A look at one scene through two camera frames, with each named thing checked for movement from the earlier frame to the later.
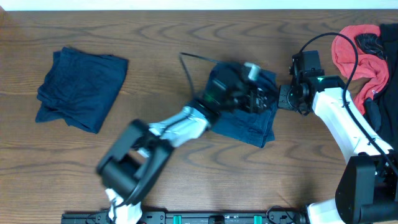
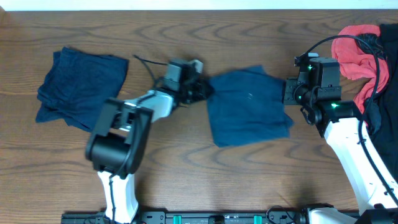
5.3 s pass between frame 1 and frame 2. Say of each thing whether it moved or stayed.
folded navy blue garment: stayed
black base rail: stayed
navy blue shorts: moved
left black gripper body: moved
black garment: stayed
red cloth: stayed
